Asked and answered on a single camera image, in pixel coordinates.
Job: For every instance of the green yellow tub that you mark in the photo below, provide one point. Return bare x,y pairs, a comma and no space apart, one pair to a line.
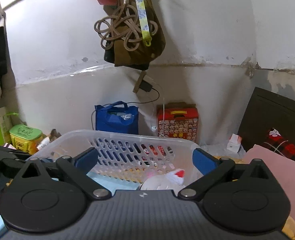
25,137

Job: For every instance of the red plaid blanket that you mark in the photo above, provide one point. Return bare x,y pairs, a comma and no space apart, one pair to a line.
285,145

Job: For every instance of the pink bed sheet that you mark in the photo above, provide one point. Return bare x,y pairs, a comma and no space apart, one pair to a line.
282,180

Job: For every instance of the black charger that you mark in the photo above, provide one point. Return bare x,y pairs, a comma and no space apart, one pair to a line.
145,86

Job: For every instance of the grey haired plush doll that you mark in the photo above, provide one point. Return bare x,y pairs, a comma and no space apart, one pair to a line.
172,177

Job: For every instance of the small white box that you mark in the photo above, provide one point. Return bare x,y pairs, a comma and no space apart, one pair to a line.
233,142

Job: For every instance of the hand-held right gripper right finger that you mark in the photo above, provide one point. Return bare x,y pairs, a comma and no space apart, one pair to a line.
203,160

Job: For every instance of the clear plastic basket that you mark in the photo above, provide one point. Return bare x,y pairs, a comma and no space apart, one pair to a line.
127,140

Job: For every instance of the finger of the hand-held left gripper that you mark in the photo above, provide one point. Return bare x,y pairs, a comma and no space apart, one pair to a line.
10,152
10,167

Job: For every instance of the blue shopping bag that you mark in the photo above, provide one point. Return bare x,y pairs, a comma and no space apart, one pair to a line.
117,125

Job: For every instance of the green paper bag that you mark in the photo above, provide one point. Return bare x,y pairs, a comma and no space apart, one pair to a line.
0,132

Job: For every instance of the red printed gift box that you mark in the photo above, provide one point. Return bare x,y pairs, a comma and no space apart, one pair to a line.
177,125

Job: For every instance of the brown hanging bag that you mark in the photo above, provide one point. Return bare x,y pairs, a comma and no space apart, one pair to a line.
137,55

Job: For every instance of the brown wall board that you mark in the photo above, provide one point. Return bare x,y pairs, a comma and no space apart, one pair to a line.
140,76

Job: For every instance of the white blue snack packet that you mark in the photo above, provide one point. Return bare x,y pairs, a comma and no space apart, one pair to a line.
43,143

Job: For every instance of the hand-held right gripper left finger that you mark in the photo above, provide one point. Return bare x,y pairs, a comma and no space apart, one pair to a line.
87,158

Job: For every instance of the dark wooden headboard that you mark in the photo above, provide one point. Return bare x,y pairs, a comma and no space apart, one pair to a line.
267,110

